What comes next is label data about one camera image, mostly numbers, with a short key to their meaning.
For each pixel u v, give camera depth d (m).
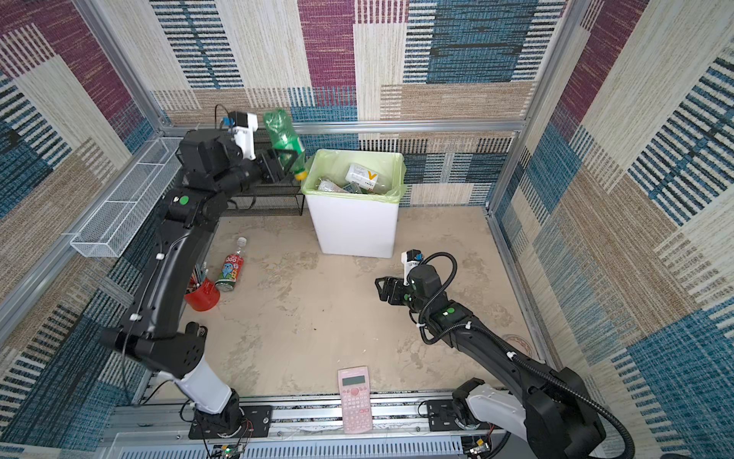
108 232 0.70
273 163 0.58
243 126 0.56
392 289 0.72
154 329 0.42
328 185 0.85
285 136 0.62
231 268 0.97
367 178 0.97
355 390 0.78
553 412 0.40
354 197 0.84
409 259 0.74
